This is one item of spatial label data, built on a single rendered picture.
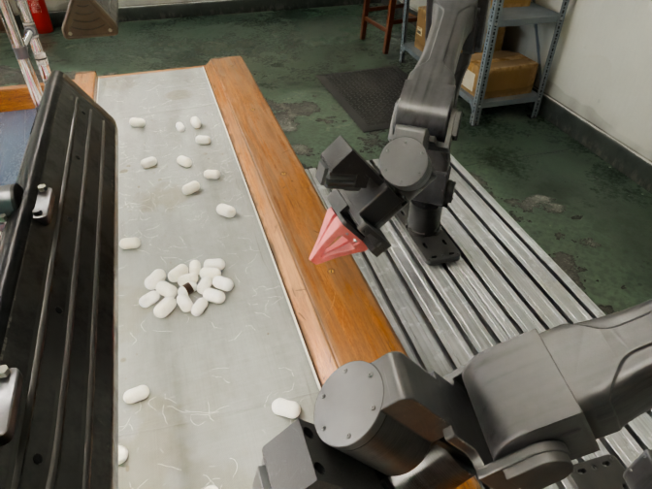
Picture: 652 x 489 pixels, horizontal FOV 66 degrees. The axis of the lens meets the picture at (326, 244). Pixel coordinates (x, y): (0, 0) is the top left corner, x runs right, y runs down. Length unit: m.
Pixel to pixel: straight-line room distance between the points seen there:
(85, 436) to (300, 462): 0.13
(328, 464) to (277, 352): 0.37
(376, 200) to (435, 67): 0.20
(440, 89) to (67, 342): 0.54
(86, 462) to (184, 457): 0.38
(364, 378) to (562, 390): 0.12
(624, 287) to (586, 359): 1.79
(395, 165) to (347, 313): 0.23
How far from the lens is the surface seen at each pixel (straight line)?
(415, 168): 0.59
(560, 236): 2.30
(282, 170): 1.02
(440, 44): 0.76
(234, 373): 0.69
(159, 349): 0.74
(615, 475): 0.76
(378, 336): 0.69
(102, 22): 0.92
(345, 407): 0.34
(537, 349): 0.37
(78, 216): 0.39
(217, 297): 0.77
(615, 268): 2.23
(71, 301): 0.32
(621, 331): 0.37
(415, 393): 0.32
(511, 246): 1.04
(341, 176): 0.63
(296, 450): 0.35
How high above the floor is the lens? 1.29
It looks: 39 degrees down
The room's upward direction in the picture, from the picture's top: straight up
